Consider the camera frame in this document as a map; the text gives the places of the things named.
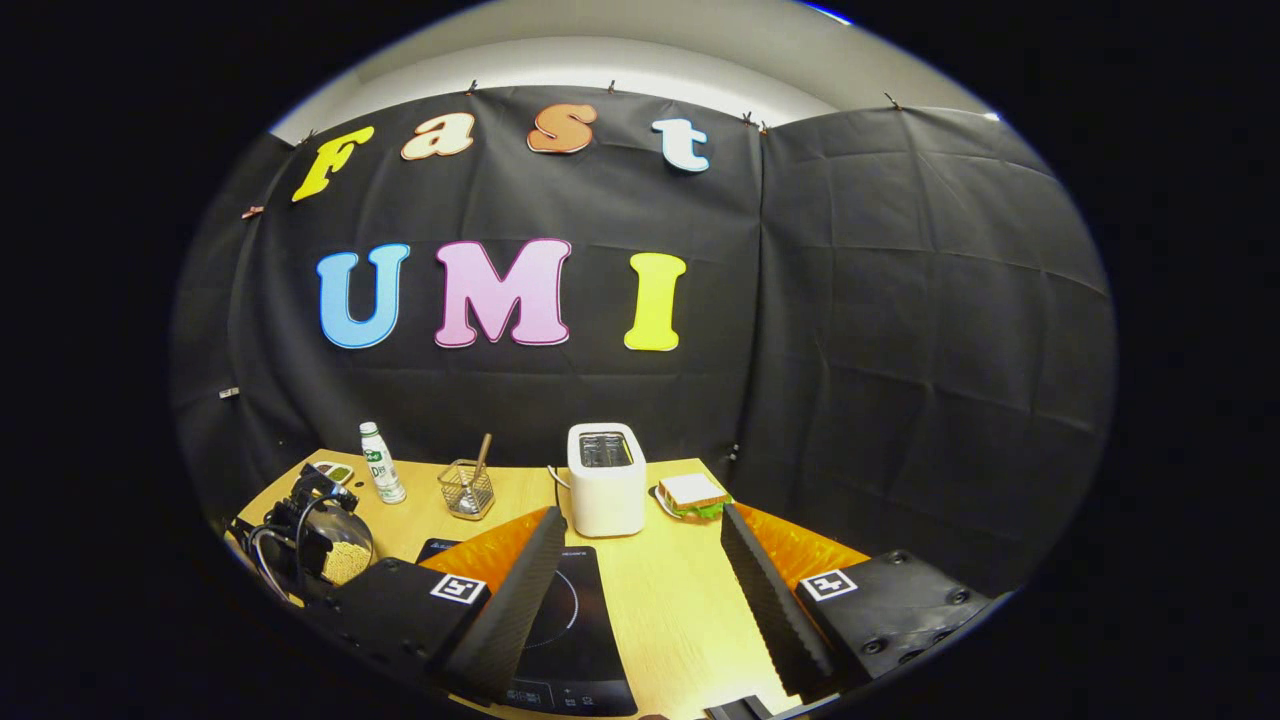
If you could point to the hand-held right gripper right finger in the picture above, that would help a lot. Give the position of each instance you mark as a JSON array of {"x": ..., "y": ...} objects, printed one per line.
[{"x": 775, "y": 610}]

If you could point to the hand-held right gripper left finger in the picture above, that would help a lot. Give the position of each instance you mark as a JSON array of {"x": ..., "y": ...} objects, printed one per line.
[{"x": 510, "y": 610}]

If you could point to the white drink bottle green label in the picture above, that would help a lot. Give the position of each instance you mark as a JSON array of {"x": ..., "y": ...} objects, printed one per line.
[{"x": 383, "y": 470}]

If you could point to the white toaster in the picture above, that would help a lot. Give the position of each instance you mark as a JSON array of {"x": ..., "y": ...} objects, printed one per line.
[{"x": 605, "y": 500}]

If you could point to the lettuce sandwich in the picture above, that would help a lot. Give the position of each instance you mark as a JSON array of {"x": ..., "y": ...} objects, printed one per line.
[{"x": 690, "y": 490}]

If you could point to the heap of soybeans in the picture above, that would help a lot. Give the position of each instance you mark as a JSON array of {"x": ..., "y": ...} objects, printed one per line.
[{"x": 350, "y": 562}]

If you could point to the white divided bean dish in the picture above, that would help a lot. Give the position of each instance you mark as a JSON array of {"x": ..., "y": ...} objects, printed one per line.
[{"x": 335, "y": 471}]

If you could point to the black induction cooktop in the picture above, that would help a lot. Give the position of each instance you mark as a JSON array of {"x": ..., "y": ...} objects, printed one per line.
[{"x": 575, "y": 630}]

